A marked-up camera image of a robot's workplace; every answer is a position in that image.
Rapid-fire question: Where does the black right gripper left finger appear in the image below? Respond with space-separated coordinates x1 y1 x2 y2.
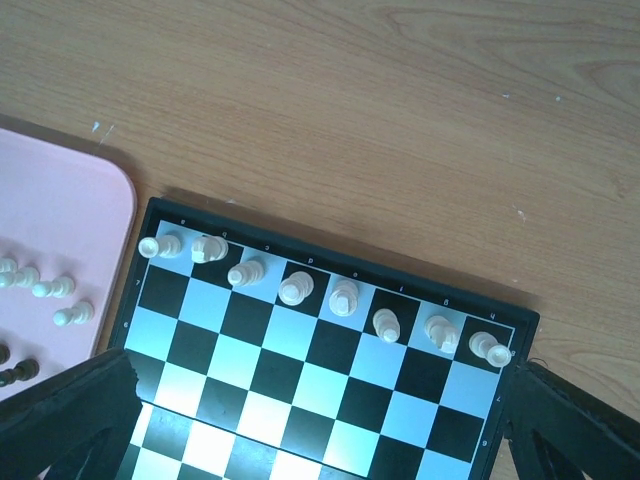
1 348 142 479

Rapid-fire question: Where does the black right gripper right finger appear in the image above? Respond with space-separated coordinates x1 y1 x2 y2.
504 362 639 479

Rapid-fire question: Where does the light wooden chess piece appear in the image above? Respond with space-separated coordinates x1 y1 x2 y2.
329 279 359 317
227 260 265 287
372 308 401 343
469 332 512 368
278 271 314 306
424 315 461 354

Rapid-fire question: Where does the light wooden rook piece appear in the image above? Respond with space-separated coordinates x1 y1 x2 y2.
138 234 182 259

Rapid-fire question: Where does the light wooden knight piece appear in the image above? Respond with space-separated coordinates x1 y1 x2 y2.
191 235 229 264

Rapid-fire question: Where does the light wooden pawn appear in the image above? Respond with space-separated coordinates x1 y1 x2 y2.
32 276 75 298
0 257 17 273
53 301 94 326
0 266 40 288

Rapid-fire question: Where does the black and grey chessboard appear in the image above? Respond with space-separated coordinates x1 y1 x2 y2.
110 198 539 479

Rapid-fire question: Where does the pink plastic tray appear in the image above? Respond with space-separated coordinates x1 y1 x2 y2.
1 130 137 399

